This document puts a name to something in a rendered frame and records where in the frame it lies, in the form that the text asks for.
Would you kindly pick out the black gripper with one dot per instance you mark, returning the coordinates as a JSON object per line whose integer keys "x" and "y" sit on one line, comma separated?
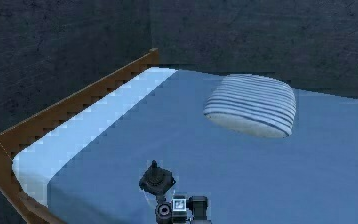
{"x": 163, "y": 210}

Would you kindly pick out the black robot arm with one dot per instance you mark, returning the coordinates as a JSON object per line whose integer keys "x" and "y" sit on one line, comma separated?
{"x": 197, "y": 206}

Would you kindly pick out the white blue striped pillow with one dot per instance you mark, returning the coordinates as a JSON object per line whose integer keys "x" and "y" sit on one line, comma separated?
{"x": 253, "y": 103}

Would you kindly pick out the blue bed with wooden frame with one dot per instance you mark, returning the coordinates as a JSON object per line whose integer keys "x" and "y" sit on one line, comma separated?
{"x": 240, "y": 173}

